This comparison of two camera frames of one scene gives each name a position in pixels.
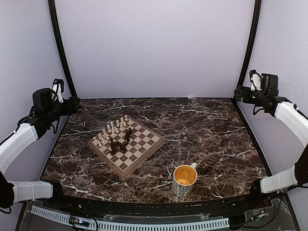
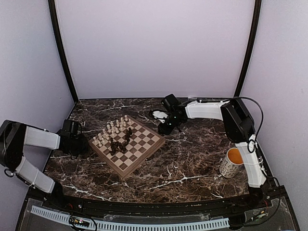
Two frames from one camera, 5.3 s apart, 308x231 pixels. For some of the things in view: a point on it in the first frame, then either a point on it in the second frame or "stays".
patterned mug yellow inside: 184,177 -> 233,159
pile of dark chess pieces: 121,147 stays
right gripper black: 240,89 -> 166,131
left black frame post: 53,12 stays
